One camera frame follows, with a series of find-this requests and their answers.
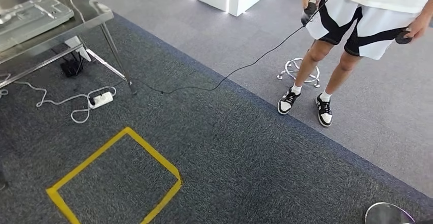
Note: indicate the person's left hand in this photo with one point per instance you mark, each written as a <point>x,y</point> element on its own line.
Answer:
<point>419,26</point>

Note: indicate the person's left forearm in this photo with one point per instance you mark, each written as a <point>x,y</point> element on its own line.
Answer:
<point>428,13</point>

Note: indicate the steel workbench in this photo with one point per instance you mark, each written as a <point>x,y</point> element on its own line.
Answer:
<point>91,13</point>

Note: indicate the person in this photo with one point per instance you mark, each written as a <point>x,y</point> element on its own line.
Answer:
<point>372,19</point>

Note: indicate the chrome stool base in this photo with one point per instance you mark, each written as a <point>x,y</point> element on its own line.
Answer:
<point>294,60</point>

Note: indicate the white power strip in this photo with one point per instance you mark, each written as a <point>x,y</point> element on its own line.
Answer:
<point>101,100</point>

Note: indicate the stamped grey metal plate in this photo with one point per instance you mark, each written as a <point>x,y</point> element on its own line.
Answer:
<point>34,16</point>

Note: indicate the yellow floor tape square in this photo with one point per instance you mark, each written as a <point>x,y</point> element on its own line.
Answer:
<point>54,193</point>

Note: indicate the chrome stanchion post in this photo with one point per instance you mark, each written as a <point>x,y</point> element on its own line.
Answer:
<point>389,215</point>

